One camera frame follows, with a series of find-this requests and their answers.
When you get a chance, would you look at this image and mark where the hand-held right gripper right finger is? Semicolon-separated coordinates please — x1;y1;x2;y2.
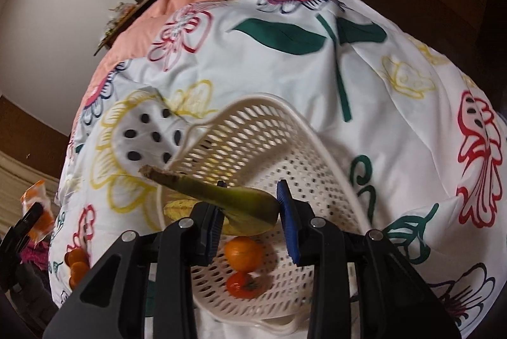
276;179;462;339

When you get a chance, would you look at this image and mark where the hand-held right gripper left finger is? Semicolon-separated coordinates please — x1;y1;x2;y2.
42;182;228;339

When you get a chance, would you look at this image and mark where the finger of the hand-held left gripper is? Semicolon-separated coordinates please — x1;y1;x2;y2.
0;202;44;256

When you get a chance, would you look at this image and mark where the clear bag of small oranges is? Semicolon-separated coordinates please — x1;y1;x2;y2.
21;180;56;244

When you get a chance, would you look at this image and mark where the orange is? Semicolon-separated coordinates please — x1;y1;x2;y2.
224;237;265;271
69;262;91;289
64;248;90;267

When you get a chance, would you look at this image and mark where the yellow banana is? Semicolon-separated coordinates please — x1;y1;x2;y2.
138;165;281;237

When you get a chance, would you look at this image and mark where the red tomato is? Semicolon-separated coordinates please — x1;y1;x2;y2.
226;271;262;299

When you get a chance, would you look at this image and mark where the cream perforated plastic basket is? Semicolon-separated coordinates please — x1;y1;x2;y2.
156;93;375;337

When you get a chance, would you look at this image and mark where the red cloth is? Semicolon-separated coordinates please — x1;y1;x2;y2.
20;244;50;268

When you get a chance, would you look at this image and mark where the beige curtain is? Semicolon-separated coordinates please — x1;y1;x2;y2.
0;153;64;213

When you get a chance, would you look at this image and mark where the white floral duvet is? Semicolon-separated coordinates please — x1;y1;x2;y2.
48;0;507;339

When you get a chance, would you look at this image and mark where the wooden headboard shelf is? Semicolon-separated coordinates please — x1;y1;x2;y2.
93;0;231;57

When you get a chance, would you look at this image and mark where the pink blanket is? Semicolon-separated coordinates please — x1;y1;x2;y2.
71;0;262;134

